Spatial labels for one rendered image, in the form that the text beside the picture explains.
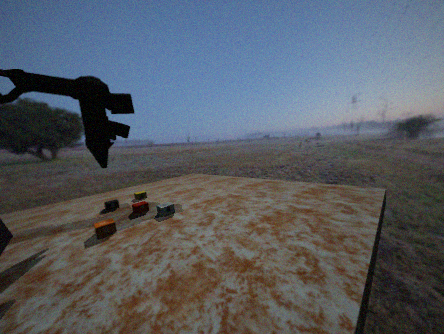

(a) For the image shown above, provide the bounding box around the red block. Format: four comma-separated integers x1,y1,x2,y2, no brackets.
132,201,149,214

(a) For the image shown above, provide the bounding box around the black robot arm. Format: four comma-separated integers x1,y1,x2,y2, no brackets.
0,69,134,138

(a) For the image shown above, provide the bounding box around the yellow block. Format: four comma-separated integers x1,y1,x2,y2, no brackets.
134,191,147,200

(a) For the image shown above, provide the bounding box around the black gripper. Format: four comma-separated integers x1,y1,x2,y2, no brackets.
82,112,116,168

